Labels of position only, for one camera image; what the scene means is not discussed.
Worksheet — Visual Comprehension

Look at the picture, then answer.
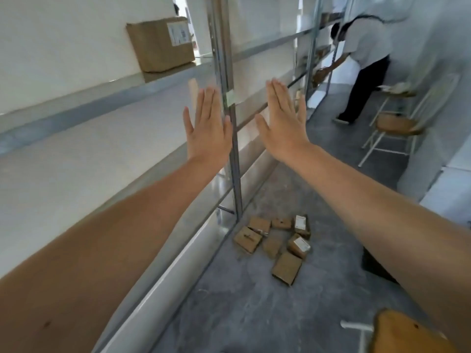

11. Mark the person's left hand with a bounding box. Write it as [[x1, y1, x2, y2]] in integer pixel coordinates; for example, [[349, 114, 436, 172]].
[[183, 86, 233, 169]]

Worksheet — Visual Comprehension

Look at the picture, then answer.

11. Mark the person's right hand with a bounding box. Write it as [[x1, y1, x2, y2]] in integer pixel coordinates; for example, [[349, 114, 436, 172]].
[[255, 78, 314, 162]]

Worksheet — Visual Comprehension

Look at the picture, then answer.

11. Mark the cardboard parcel marked 786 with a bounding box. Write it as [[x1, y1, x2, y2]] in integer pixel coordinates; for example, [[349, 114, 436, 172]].
[[126, 16, 196, 73]]

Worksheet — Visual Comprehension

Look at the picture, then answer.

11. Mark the pile of cardboard boxes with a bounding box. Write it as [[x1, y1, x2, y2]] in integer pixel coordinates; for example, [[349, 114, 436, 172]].
[[234, 215, 312, 286]]

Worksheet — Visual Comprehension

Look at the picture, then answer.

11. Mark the black plastic basket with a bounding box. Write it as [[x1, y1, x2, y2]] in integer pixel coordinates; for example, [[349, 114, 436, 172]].
[[362, 246, 400, 285]]

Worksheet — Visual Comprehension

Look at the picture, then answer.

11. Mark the person's left forearm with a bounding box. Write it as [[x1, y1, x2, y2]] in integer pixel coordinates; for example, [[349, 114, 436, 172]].
[[0, 157, 229, 353]]

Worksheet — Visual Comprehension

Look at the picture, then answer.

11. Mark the person's right forearm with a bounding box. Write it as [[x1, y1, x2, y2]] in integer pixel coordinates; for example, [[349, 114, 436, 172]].
[[290, 143, 471, 353]]

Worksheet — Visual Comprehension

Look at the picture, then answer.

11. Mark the heap of brown parcels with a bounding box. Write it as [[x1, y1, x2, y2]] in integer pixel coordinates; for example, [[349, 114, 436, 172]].
[[301, 44, 336, 89]]

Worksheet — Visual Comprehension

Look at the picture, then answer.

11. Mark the grey metal shelf rack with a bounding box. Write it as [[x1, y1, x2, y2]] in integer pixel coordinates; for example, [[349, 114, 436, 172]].
[[0, 0, 358, 353]]

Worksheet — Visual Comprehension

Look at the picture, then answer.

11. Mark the wooden chair white metal frame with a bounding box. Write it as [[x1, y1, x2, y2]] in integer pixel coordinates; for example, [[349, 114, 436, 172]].
[[369, 54, 439, 127], [340, 308, 461, 353], [359, 75, 461, 169]]

